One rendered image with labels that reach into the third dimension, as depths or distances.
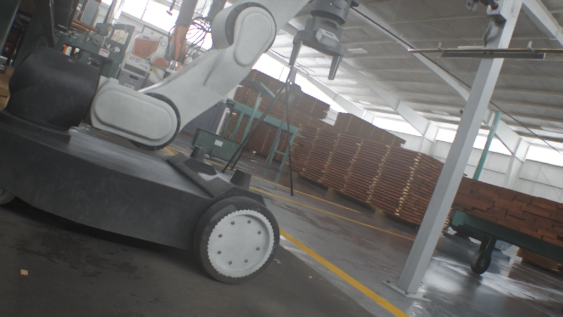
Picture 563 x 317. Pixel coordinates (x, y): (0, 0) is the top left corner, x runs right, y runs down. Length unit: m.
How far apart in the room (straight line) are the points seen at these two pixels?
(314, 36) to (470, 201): 2.48
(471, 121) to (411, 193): 4.87
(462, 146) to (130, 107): 1.23
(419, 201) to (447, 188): 5.04
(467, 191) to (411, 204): 3.35
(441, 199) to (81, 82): 1.31
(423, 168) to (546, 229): 3.88
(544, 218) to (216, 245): 2.39
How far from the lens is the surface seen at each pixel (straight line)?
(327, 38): 1.04
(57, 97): 1.10
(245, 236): 1.05
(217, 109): 10.40
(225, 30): 1.19
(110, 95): 1.08
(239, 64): 1.17
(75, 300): 0.76
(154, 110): 1.10
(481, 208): 3.32
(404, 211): 6.67
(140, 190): 1.00
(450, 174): 1.81
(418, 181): 6.80
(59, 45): 6.36
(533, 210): 3.12
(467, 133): 1.83
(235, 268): 1.07
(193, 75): 1.17
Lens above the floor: 0.33
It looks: 1 degrees down
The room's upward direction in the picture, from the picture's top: 21 degrees clockwise
